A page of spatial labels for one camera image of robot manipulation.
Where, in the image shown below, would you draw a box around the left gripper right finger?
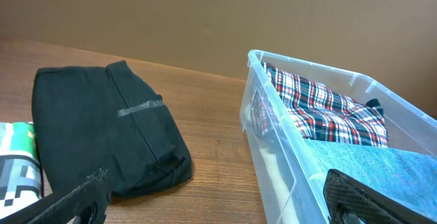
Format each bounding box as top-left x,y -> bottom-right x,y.
323,169 -> 436,224

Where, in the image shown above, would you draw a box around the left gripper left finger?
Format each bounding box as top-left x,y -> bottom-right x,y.
1,169 -> 111,224

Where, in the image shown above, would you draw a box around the cream cloth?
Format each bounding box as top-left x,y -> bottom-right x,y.
260,148 -> 300,224

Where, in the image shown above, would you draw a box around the blue denim jeans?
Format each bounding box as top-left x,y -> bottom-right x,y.
305,139 -> 436,221

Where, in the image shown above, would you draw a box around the black garment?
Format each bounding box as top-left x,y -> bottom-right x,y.
31,61 -> 193,198

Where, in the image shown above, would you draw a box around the red blue plaid cloth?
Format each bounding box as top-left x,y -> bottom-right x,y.
262,62 -> 389,148

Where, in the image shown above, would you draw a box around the clear plastic storage container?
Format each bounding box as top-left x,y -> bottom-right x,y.
240,50 -> 436,223

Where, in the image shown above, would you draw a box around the white printed folded t-shirt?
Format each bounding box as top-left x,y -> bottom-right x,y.
1,122 -> 43,219

